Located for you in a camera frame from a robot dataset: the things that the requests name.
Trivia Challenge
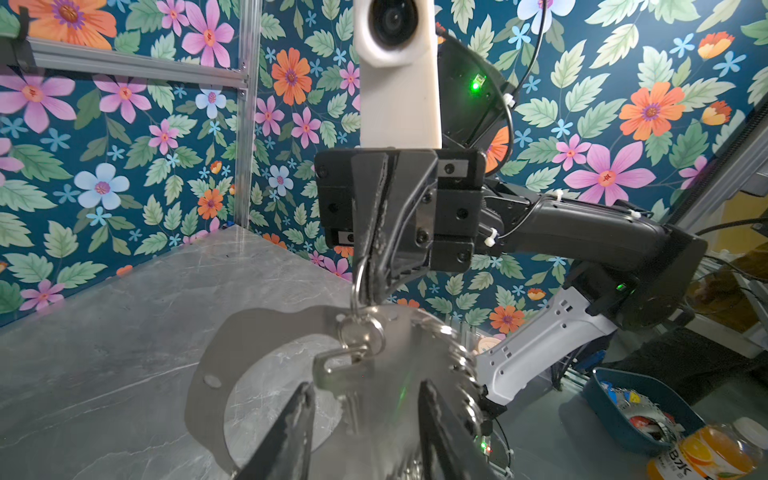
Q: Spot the steel key holder plate with rings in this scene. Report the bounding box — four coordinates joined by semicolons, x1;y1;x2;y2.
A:
184;304;493;479

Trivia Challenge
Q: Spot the blue parts bin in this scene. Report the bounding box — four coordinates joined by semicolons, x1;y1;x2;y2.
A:
582;368;705;456

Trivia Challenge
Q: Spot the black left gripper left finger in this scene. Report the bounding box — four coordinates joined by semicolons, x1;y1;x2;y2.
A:
235;382;316;480

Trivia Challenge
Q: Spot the orange juice bottle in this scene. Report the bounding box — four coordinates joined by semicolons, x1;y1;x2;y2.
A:
646;417;767;480

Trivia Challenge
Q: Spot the silver key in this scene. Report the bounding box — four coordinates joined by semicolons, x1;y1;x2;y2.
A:
312;308;386;435

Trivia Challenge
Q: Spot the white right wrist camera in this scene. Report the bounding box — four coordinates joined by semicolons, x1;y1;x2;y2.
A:
353;0;442;149

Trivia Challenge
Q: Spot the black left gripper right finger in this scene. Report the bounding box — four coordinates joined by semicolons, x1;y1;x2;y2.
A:
418;380;496;480

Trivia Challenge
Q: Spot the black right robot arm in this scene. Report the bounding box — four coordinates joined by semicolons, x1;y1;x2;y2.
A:
314;37;706;407

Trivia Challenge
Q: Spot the black hook rail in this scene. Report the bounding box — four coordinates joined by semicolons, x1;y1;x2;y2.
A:
1;6;38;72

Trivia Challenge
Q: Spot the aluminium frame post back right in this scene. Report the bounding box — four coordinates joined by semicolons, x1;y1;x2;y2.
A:
234;0;263;230

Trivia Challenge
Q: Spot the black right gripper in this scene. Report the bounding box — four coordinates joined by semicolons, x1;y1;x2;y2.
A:
314;148;485;303

